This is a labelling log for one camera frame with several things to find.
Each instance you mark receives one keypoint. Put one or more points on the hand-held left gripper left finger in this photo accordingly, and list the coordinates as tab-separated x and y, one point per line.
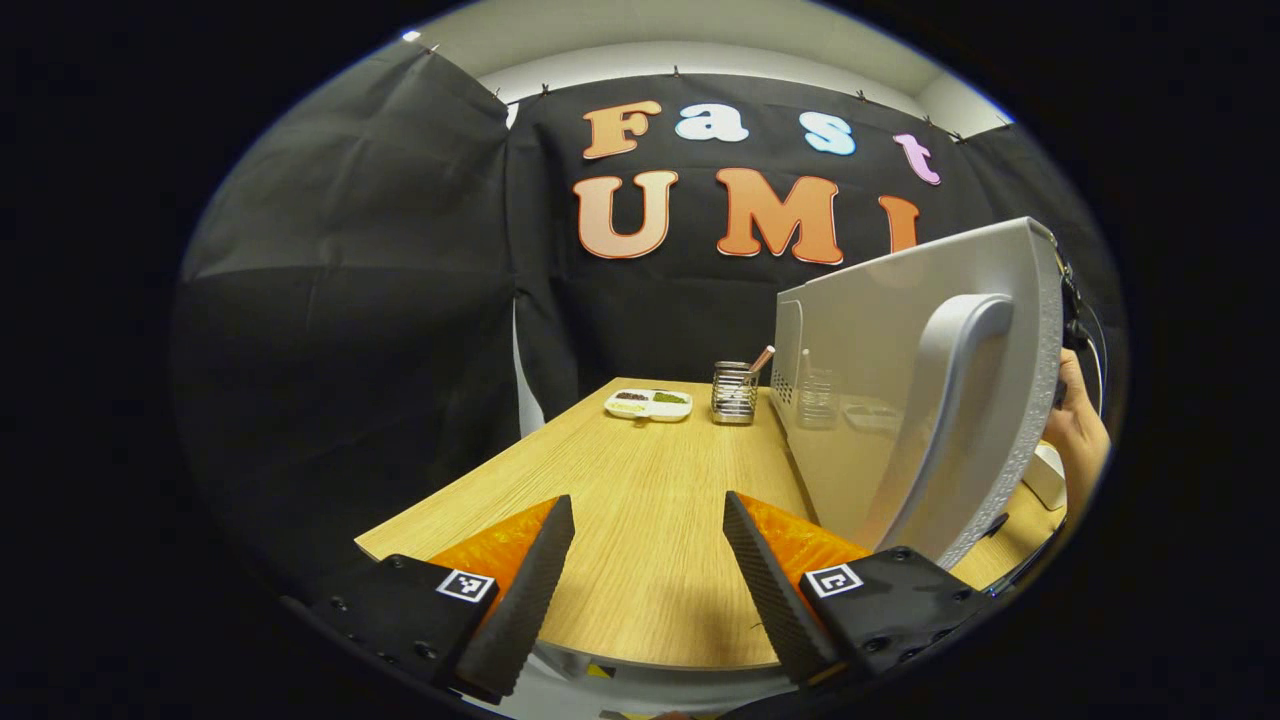
535	590

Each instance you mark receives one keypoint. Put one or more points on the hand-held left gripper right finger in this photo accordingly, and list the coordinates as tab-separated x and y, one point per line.
770	590

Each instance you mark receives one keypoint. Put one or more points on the white divided food tray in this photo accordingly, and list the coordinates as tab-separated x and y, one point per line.
648	405

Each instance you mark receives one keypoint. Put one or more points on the white rounded object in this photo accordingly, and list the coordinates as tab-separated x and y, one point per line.
650	690

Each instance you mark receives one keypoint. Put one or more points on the rose gold utensil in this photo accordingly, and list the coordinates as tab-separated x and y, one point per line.
763	358

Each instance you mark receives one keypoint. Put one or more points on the metal mesh utensil holder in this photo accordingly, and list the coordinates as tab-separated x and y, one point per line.
733	398

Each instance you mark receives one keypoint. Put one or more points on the white microwave oven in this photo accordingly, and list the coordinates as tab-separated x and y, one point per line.
860	400

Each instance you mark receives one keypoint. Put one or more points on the black backdrop cloth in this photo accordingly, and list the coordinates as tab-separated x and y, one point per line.
350	350

